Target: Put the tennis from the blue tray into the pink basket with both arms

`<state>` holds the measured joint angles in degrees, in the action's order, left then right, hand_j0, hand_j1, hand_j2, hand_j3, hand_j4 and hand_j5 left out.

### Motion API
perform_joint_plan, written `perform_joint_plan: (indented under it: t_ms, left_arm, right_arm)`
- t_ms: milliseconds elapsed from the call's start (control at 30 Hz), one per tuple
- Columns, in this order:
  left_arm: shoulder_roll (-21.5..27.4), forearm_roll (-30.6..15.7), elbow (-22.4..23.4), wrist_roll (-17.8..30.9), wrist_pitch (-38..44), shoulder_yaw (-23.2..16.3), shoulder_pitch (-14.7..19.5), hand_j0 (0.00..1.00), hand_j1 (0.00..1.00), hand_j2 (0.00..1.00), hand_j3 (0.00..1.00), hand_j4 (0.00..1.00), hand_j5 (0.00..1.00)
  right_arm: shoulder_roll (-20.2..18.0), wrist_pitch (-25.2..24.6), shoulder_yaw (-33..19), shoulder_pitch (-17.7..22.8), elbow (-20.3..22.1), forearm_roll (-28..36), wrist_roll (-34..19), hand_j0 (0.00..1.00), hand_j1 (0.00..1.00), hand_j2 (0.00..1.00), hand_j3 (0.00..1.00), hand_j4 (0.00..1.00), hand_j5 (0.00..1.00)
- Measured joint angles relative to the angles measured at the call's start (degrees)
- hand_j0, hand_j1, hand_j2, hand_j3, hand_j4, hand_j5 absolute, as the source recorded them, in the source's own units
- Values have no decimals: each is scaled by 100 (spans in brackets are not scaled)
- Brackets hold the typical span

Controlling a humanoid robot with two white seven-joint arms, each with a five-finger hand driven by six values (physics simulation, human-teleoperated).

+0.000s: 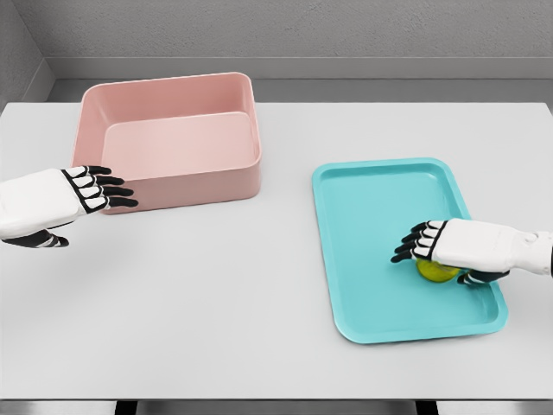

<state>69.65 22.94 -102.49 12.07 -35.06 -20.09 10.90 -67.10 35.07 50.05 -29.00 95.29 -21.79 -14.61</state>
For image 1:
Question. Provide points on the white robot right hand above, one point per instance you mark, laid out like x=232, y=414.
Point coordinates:
x=475, y=244

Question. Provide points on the blue rectangular tray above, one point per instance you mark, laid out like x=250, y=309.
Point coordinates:
x=371, y=242

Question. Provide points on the pink rectangular basket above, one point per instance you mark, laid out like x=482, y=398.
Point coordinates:
x=173, y=142

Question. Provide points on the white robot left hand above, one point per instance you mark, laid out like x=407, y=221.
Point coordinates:
x=39, y=199

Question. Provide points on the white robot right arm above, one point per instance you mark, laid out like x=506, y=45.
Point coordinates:
x=540, y=253

